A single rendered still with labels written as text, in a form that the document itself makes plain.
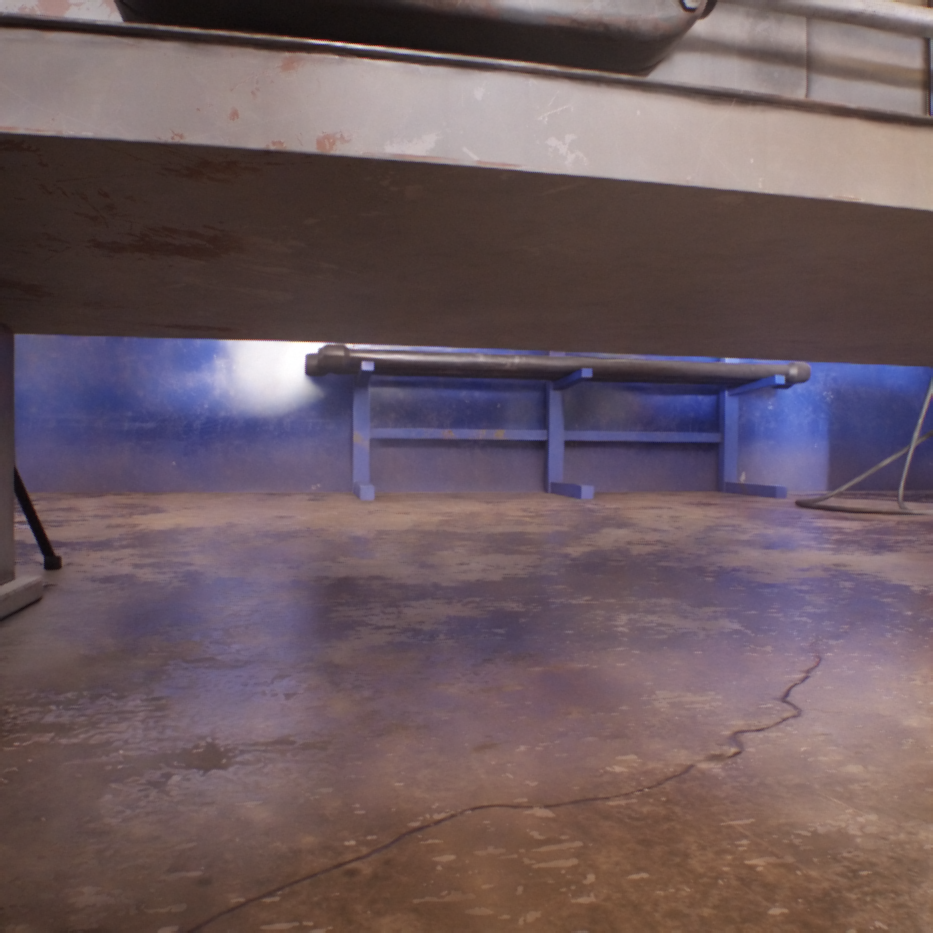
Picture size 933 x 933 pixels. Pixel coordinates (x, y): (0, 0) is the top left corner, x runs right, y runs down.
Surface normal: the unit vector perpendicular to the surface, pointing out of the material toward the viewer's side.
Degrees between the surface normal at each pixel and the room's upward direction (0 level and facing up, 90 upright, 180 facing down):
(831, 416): 90
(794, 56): 90
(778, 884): 0
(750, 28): 90
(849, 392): 90
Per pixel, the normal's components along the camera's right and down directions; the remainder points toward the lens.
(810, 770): 0.01, -1.00
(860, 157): 0.19, 0.03
